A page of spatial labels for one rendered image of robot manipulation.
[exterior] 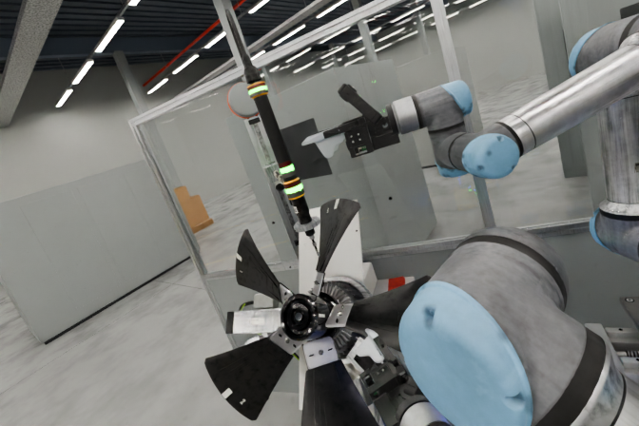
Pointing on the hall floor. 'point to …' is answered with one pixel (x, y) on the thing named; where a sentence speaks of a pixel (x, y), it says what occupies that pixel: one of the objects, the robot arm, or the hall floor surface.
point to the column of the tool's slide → (273, 183)
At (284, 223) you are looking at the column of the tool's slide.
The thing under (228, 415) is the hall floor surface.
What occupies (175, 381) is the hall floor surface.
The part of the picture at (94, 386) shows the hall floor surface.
